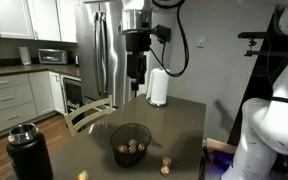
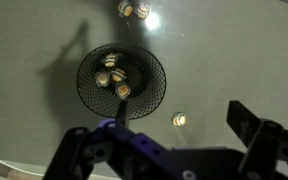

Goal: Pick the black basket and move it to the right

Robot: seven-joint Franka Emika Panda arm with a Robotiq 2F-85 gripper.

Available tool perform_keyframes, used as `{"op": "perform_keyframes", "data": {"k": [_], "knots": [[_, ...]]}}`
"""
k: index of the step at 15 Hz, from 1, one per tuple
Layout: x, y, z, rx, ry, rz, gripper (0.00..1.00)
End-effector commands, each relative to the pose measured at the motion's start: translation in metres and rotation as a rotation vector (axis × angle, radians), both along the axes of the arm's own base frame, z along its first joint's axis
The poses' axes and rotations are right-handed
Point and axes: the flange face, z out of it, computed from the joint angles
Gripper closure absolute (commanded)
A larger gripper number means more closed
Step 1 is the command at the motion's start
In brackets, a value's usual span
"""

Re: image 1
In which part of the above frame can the tan wooden box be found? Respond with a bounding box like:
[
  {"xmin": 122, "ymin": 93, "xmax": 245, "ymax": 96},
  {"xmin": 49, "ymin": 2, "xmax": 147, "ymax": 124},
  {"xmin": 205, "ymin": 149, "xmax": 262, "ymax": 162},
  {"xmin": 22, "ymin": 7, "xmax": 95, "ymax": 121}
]
[{"xmin": 206, "ymin": 137, "xmax": 238, "ymax": 155}]

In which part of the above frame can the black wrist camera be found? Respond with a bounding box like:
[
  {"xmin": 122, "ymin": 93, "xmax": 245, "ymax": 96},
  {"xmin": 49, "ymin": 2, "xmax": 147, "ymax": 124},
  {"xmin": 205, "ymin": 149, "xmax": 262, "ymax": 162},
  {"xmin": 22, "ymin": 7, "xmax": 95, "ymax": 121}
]
[{"xmin": 151, "ymin": 24, "xmax": 172, "ymax": 44}]

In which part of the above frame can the black wire mesh basket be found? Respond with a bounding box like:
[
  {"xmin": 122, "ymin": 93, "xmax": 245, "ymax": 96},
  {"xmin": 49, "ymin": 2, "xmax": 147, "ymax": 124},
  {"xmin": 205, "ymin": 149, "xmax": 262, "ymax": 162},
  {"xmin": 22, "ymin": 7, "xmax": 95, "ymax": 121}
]
[{"xmin": 109, "ymin": 122, "xmax": 153, "ymax": 169}]

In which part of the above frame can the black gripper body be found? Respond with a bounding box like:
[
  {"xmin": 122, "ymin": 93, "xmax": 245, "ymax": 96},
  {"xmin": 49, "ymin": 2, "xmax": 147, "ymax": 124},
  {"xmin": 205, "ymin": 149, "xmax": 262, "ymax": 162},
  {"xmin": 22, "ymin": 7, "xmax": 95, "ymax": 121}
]
[{"xmin": 125, "ymin": 31, "xmax": 152, "ymax": 84}]

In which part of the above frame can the black beverage cooler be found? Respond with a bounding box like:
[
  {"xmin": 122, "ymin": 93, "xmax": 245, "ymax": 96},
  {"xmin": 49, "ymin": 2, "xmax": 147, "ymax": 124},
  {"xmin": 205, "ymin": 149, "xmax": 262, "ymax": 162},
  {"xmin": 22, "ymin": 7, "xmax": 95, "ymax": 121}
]
[{"xmin": 61, "ymin": 73, "xmax": 84, "ymax": 115}]

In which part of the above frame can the dark counter kettle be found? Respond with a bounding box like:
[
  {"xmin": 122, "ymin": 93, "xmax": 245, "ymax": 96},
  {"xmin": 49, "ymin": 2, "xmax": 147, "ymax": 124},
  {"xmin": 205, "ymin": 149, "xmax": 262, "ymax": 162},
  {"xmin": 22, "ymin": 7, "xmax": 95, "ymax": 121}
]
[{"xmin": 73, "ymin": 54, "xmax": 81, "ymax": 68}]

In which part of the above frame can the white upper cabinet door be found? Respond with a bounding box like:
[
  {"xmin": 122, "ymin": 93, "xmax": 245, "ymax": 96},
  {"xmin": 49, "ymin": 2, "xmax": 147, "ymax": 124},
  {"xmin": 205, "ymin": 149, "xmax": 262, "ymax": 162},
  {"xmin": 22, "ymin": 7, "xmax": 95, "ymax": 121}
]
[
  {"xmin": 0, "ymin": 0, "xmax": 35, "ymax": 40},
  {"xmin": 27, "ymin": 0, "xmax": 62, "ymax": 42},
  {"xmin": 56, "ymin": 0, "xmax": 79, "ymax": 44}
]

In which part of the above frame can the shallow white cabinet drawer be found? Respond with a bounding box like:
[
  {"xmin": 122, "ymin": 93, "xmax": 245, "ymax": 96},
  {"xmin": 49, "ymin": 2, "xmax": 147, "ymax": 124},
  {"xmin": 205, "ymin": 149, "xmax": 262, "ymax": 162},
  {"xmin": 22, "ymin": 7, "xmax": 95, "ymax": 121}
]
[{"xmin": 0, "ymin": 73, "xmax": 31, "ymax": 93}]

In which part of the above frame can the white paper towel roll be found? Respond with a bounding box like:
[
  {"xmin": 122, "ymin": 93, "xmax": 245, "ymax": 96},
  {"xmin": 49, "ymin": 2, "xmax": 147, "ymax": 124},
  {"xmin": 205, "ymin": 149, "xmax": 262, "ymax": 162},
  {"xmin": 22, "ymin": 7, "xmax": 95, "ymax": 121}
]
[{"xmin": 145, "ymin": 67, "xmax": 170, "ymax": 106}]

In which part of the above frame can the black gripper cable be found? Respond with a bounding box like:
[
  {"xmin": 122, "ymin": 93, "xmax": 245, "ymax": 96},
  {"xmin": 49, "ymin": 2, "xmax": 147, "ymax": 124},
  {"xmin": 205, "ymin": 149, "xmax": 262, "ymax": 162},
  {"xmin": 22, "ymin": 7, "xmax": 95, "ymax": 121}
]
[{"xmin": 149, "ymin": 0, "xmax": 190, "ymax": 78}]

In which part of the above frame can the black bottle with steel rim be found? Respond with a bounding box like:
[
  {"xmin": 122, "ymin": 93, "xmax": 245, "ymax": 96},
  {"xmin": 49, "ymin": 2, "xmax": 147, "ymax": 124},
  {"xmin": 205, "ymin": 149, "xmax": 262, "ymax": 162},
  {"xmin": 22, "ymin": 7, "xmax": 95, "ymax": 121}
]
[{"xmin": 6, "ymin": 122, "xmax": 54, "ymax": 180}]

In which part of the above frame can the silver toaster oven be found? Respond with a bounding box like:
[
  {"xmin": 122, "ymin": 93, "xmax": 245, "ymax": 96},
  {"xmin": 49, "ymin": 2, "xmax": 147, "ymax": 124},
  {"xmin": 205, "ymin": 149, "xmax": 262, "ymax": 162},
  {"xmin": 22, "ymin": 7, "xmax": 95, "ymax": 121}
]
[{"xmin": 37, "ymin": 48, "xmax": 69, "ymax": 65}]

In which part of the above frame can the white cabinet door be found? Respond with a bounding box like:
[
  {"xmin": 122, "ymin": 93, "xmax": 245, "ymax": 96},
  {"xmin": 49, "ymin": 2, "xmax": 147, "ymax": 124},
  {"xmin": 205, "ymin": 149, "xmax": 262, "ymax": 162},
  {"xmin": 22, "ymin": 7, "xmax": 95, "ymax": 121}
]
[
  {"xmin": 27, "ymin": 0, "xmax": 62, "ymax": 42},
  {"xmin": 28, "ymin": 70, "xmax": 56, "ymax": 117},
  {"xmin": 56, "ymin": 0, "xmax": 79, "ymax": 44},
  {"xmin": 48, "ymin": 71, "xmax": 67, "ymax": 115},
  {"xmin": 0, "ymin": 0, "xmax": 35, "ymax": 40}
]

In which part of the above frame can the white counter canister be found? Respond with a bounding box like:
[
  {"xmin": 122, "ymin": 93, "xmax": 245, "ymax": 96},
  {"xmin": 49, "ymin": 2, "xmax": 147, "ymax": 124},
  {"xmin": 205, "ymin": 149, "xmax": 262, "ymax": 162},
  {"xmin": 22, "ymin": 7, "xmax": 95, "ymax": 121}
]
[{"xmin": 18, "ymin": 46, "xmax": 32, "ymax": 66}]

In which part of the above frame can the black camera stand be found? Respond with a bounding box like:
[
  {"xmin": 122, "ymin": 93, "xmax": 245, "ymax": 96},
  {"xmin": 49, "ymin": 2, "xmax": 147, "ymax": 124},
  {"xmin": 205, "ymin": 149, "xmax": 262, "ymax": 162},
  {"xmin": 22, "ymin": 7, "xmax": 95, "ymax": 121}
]
[{"xmin": 227, "ymin": 13, "xmax": 288, "ymax": 148}]

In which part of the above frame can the white lower cabinet door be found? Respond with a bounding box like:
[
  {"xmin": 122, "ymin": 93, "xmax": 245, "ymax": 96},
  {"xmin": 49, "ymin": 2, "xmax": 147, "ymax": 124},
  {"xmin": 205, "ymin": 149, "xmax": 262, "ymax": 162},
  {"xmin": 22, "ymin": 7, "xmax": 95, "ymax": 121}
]
[
  {"xmin": 28, "ymin": 70, "xmax": 56, "ymax": 117},
  {"xmin": 48, "ymin": 71, "xmax": 67, "ymax": 115}
]

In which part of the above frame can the stainless steel fridge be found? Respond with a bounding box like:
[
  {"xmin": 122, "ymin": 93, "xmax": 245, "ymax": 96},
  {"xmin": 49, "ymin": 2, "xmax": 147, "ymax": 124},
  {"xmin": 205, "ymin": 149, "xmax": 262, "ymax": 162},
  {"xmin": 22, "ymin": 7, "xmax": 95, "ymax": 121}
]
[{"xmin": 73, "ymin": 0, "xmax": 142, "ymax": 108}]

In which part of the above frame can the white light switch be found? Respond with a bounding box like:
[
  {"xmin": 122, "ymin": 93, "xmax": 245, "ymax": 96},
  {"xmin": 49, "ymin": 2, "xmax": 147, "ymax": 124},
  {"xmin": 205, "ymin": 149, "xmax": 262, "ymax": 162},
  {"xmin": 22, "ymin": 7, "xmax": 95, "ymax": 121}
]
[{"xmin": 197, "ymin": 35, "xmax": 207, "ymax": 48}]

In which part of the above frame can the wooden chair back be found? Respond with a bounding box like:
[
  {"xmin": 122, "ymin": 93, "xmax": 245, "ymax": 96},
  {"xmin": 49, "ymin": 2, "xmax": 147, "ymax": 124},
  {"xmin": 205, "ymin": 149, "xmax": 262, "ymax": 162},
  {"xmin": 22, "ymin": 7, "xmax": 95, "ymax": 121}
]
[{"xmin": 64, "ymin": 95, "xmax": 114, "ymax": 137}]

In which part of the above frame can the dark kitchen countertop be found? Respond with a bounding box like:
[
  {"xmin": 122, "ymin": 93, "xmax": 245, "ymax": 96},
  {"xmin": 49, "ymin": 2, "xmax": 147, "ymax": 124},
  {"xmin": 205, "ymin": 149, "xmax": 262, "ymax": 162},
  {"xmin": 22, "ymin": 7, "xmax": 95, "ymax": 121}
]
[{"xmin": 0, "ymin": 63, "xmax": 82, "ymax": 80}]

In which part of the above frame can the steel paper towel holder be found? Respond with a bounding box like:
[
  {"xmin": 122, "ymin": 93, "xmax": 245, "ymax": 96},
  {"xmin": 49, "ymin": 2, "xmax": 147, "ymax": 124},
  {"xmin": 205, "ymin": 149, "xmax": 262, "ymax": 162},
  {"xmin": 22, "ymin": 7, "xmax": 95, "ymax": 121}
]
[{"xmin": 147, "ymin": 98, "xmax": 169, "ymax": 108}]

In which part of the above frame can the deep white cabinet drawer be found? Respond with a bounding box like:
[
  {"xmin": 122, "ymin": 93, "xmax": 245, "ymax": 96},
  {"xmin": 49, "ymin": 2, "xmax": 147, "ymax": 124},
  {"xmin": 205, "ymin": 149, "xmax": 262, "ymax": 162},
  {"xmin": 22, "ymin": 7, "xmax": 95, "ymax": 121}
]
[
  {"xmin": 0, "ymin": 83, "xmax": 35, "ymax": 116},
  {"xmin": 0, "ymin": 101, "xmax": 38, "ymax": 138}
]

